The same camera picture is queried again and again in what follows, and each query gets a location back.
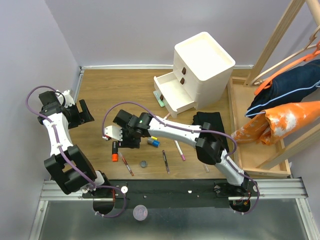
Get blue cap glue stick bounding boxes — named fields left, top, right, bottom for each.
left=147, top=138, right=160, bottom=148

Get green grey highlighter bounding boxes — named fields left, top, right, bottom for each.
left=153, top=90, right=165, bottom=108

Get wooden clothes rack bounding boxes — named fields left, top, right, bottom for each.
left=227, top=0, right=320, bottom=178

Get orange hanger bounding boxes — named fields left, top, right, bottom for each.
left=253, top=41, right=320, bottom=96

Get red pen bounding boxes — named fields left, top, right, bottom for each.
left=118, top=152, right=134, bottom=176

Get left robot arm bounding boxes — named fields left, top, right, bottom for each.
left=38, top=90, right=111, bottom=198

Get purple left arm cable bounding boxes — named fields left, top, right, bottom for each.
left=26, top=85, right=128, bottom=219

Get white drawer cabinet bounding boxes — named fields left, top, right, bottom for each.
left=173, top=31, right=236, bottom=110

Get small clear tube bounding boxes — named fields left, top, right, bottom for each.
left=203, top=164, right=210, bottom=173

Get wooden hanger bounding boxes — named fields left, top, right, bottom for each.
left=250, top=26, right=320, bottom=86

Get dark purple pen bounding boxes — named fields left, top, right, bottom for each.
left=162, top=150, right=170, bottom=174

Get dark blue jeans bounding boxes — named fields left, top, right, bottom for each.
left=245, top=59, right=320, bottom=119

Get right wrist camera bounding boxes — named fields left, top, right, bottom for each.
left=102, top=125, right=123, bottom=142

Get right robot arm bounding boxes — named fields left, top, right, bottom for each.
left=103, top=109, right=250, bottom=196

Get black folded cloth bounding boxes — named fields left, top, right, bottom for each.
left=192, top=111, right=229, bottom=151

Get black mounting base bar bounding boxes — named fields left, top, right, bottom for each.
left=82, top=178, right=262, bottom=210

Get orange white garment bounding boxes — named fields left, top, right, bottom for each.
left=231, top=101, right=320, bottom=146

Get translucent purple cup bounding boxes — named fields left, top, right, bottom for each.
left=133, top=204, right=148, bottom=221

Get pink tip marker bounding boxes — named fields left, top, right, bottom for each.
left=174, top=140, right=186, bottom=161

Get grey round cap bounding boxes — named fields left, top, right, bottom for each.
left=140, top=160, right=148, bottom=168

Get brown middle drawer handle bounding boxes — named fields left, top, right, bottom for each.
left=180, top=77, right=185, bottom=85

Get white bottom drawer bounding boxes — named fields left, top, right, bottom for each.
left=159, top=82, right=196, bottom=118

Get brown top drawer handle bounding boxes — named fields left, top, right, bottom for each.
left=181, top=67, right=187, bottom=75

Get orange black highlighter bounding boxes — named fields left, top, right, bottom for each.
left=111, top=141, right=118, bottom=162

